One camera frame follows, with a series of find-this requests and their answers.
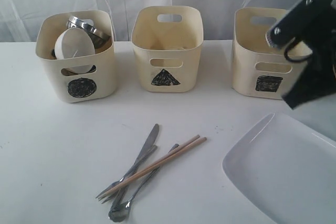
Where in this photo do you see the cream bin with circle mark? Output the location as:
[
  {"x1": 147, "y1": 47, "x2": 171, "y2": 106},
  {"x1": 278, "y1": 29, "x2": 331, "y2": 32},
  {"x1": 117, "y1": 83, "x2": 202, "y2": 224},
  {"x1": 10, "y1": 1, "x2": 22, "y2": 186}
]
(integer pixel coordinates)
[{"x1": 35, "y1": 10, "x2": 117, "y2": 103}]

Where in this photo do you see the wooden chopstick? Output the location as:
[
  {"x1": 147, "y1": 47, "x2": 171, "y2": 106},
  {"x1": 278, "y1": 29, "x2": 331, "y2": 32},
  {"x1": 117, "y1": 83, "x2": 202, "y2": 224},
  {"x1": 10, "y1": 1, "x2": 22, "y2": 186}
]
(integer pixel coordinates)
[
  {"x1": 96, "y1": 135, "x2": 207, "y2": 200},
  {"x1": 101, "y1": 135, "x2": 207, "y2": 198}
]

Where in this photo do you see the lower wooden chopstick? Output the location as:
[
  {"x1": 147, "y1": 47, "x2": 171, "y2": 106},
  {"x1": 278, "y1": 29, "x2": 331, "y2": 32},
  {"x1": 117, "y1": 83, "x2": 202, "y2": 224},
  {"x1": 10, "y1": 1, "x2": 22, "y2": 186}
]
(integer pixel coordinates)
[{"x1": 101, "y1": 135, "x2": 207, "y2": 198}]

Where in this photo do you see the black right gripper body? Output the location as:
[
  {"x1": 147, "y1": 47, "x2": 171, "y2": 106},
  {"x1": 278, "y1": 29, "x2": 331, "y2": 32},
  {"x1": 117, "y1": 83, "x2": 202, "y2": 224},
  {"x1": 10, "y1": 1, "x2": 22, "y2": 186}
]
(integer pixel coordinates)
[{"x1": 282, "y1": 37, "x2": 335, "y2": 109}]

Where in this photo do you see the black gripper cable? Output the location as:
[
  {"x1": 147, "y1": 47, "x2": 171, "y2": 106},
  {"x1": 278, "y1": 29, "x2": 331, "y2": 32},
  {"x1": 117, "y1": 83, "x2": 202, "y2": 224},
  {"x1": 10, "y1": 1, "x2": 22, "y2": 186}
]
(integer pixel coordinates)
[{"x1": 283, "y1": 39, "x2": 314, "y2": 63}]

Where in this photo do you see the white rectangular plate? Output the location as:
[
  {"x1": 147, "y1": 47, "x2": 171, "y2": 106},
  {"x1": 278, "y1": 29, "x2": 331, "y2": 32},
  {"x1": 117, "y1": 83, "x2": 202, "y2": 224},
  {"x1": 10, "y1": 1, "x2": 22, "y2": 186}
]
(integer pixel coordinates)
[{"x1": 223, "y1": 113, "x2": 335, "y2": 223}]

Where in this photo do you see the steel spoon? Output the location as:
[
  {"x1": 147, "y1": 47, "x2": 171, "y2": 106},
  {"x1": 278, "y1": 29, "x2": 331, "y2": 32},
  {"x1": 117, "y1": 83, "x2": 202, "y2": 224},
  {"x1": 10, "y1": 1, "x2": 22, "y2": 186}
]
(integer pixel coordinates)
[{"x1": 108, "y1": 143, "x2": 180, "y2": 222}]

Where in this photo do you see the steel table knife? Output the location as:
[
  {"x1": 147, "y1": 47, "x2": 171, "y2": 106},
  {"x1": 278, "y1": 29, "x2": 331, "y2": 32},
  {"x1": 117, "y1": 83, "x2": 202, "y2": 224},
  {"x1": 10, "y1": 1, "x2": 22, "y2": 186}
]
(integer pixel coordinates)
[{"x1": 108, "y1": 123, "x2": 160, "y2": 216}]

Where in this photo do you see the upper wooden chopstick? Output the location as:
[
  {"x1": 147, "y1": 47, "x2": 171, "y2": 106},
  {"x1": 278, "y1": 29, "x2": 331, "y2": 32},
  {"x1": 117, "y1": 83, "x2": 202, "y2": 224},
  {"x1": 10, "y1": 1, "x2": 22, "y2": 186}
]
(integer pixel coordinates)
[{"x1": 96, "y1": 135, "x2": 207, "y2": 200}]

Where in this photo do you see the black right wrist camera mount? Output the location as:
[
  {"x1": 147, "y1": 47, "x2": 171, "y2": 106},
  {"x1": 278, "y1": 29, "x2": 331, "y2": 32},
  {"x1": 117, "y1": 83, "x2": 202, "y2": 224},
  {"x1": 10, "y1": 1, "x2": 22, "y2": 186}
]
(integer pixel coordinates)
[{"x1": 266, "y1": 0, "x2": 333, "y2": 49}]

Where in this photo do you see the steel fork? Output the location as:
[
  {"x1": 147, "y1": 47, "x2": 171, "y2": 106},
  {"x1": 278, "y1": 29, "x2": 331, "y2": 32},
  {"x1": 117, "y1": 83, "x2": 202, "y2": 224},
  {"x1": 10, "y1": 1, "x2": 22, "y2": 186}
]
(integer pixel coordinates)
[{"x1": 96, "y1": 144, "x2": 158, "y2": 199}]

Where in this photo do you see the cream bin with triangle mark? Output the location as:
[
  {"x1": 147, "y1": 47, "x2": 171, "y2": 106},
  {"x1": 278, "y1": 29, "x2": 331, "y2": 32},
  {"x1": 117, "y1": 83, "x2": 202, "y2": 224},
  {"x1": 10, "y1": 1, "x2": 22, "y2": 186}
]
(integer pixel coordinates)
[{"x1": 131, "y1": 6, "x2": 204, "y2": 92}]

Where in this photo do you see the white ceramic bowl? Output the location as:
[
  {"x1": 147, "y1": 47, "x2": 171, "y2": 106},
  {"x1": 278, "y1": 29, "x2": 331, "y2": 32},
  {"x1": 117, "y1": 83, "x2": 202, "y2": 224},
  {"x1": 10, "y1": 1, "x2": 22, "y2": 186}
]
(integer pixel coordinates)
[{"x1": 54, "y1": 28, "x2": 95, "y2": 60}]

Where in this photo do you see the stainless steel bowl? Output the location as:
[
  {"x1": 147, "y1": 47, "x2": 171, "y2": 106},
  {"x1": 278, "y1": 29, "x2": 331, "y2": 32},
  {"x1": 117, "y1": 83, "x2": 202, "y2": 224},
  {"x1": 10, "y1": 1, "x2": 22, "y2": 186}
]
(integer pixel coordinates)
[{"x1": 66, "y1": 15, "x2": 111, "y2": 49}]

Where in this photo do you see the cream bin with square mark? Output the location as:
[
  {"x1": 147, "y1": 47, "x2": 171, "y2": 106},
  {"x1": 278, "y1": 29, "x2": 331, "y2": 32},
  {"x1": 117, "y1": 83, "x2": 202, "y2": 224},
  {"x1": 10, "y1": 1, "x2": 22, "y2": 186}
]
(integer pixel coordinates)
[{"x1": 232, "y1": 7, "x2": 307, "y2": 100}]

